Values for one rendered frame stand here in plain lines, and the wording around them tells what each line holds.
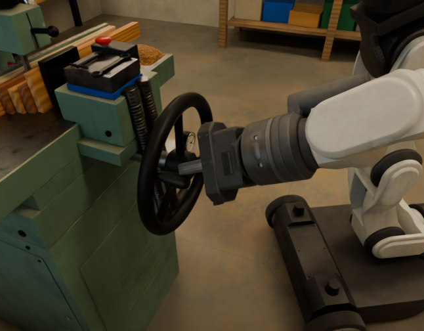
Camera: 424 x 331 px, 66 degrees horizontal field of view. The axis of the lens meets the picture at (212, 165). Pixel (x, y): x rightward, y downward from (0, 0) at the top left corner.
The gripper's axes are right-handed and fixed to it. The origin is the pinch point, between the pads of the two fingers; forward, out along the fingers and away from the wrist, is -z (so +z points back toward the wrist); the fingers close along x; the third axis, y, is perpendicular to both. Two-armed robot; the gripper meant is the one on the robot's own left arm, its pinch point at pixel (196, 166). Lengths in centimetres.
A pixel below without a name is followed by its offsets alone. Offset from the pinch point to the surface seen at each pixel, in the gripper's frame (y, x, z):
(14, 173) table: 17.4, 3.2, -21.8
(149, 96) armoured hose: -2.4, 14.6, -10.3
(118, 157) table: 2.3, 4.2, -15.6
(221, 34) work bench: -235, 144, -129
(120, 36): -18, 40, -34
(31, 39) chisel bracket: 10.1, 28.2, -25.7
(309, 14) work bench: -261, 139, -50
